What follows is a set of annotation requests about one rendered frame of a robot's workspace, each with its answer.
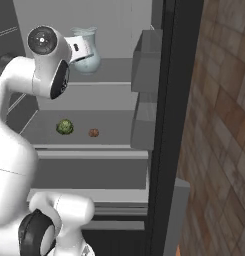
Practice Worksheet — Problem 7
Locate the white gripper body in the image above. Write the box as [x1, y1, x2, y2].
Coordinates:
[77, 34, 96, 62]

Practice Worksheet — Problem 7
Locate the clear glass pitcher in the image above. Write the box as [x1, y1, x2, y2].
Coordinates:
[69, 26, 102, 75]

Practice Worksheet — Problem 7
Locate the grey fridge shelf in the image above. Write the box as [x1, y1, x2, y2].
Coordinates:
[19, 109, 136, 150]
[66, 57, 134, 87]
[28, 157, 150, 203]

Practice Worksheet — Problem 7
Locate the green artichoke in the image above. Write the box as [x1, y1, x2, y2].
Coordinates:
[55, 118, 76, 136]

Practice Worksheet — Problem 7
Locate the brown walnut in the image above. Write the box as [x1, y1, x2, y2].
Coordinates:
[88, 128, 100, 139]

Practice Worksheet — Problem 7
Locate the grey open fridge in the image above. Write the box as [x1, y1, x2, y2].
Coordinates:
[5, 0, 166, 256]

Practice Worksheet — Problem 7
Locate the large grey door bin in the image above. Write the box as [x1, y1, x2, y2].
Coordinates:
[130, 29, 164, 94]

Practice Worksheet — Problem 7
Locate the dark cabinet panel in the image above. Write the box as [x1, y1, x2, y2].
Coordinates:
[0, 0, 27, 88]

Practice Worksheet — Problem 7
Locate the small grey door bin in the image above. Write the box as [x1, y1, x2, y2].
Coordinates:
[129, 101, 159, 152]

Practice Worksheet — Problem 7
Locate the black fridge door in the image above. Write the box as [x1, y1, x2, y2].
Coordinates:
[144, 0, 206, 256]

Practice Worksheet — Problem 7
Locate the grey fridge drawer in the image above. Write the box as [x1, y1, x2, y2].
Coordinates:
[81, 201, 149, 232]

